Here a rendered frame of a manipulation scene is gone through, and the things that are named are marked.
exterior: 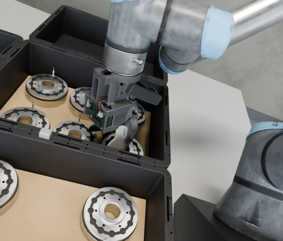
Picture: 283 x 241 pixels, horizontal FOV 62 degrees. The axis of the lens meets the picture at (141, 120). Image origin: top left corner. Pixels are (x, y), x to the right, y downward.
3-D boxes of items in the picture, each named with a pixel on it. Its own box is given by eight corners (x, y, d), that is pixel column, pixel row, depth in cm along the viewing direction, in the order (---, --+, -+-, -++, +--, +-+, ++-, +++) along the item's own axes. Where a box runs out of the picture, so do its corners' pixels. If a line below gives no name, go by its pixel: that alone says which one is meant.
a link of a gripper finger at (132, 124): (116, 137, 53) (117, 102, 49) (122, 135, 54) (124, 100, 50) (130, 147, 50) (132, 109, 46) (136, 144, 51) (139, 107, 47)
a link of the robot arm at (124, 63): (129, 35, 45) (159, 53, 41) (125, 58, 48) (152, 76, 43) (96, 37, 40) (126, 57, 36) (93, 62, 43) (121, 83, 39)
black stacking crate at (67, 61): (153, 114, 75) (167, 85, 68) (149, 197, 53) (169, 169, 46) (26, 75, 69) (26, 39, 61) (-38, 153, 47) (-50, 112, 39)
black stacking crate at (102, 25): (155, 67, 98) (166, 42, 90) (153, 113, 75) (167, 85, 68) (59, 35, 91) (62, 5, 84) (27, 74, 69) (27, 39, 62)
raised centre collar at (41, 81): (59, 82, 63) (59, 81, 63) (55, 93, 60) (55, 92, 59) (40, 78, 62) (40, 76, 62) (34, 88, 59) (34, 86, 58)
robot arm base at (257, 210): (252, 220, 60) (264, 183, 60) (305, 255, 45) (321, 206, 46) (201, 205, 57) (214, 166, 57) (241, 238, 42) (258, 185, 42)
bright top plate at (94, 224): (74, 232, 39) (74, 230, 38) (93, 181, 46) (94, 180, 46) (131, 250, 40) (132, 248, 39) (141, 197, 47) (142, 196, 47)
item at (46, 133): (51, 134, 42) (52, 129, 41) (48, 139, 41) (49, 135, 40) (41, 131, 42) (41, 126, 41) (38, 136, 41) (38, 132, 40)
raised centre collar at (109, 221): (94, 220, 41) (95, 219, 40) (103, 195, 44) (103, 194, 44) (121, 229, 41) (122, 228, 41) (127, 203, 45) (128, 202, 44)
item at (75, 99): (111, 94, 68) (111, 93, 67) (104, 117, 60) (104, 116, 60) (76, 84, 66) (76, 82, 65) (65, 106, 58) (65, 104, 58)
